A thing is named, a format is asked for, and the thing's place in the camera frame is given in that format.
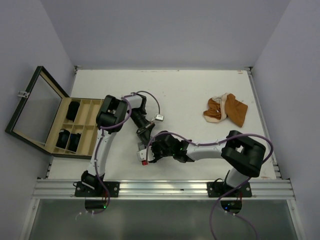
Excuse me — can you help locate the black underwear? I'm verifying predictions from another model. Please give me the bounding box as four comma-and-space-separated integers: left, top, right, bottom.
55, 129, 71, 149
67, 133, 81, 152
66, 101, 80, 122

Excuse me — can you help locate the wooden compartment organizer box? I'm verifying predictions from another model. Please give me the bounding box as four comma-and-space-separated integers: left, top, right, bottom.
43, 97, 103, 160

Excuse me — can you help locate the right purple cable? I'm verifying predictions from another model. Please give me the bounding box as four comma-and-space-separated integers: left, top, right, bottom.
146, 131, 274, 240

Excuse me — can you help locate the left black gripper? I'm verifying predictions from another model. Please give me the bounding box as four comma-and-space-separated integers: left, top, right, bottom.
127, 108, 155, 144

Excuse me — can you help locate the glass box lid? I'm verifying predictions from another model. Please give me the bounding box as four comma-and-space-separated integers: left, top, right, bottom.
5, 66, 70, 155

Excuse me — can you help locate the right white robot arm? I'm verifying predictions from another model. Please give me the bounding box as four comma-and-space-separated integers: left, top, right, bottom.
145, 130, 266, 197

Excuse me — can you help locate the grey striped underwear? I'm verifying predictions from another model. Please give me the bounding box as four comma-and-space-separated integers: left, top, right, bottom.
137, 142, 147, 151

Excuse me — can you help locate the rolled black underwear in box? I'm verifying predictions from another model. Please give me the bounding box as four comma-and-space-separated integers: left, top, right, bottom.
55, 129, 71, 149

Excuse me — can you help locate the white wall latch clip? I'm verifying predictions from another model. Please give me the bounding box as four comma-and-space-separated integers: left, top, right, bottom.
17, 91, 30, 99

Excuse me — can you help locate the orange underwear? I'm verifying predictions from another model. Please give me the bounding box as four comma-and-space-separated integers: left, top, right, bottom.
203, 93, 248, 128

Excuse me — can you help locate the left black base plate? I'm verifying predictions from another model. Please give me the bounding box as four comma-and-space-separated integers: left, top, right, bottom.
72, 181, 120, 198

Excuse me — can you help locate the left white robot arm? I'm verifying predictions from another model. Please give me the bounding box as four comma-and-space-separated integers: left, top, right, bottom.
81, 93, 155, 197

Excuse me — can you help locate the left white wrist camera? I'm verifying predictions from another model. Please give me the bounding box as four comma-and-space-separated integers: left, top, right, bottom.
154, 114, 165, 122

